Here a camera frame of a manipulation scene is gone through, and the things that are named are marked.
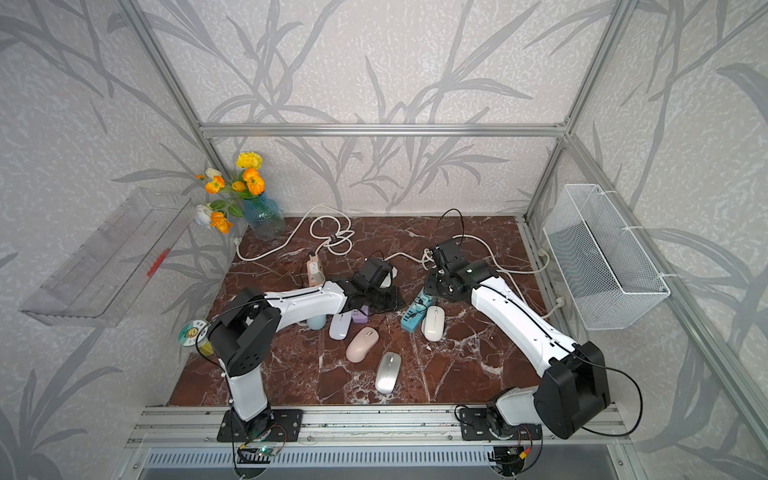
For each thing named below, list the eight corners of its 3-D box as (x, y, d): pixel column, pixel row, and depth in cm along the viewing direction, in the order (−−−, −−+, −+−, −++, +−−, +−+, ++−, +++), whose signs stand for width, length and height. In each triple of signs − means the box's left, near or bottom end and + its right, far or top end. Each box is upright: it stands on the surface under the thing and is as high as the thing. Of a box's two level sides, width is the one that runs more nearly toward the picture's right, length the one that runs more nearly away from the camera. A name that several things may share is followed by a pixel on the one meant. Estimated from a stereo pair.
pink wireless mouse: (342, 357, 87) (341, 354, 85) (362, 325, 93) (361, 322, 91) (361, 367, 85) (360, 364, 83) (380, 335, 91) (380, 331, 89)
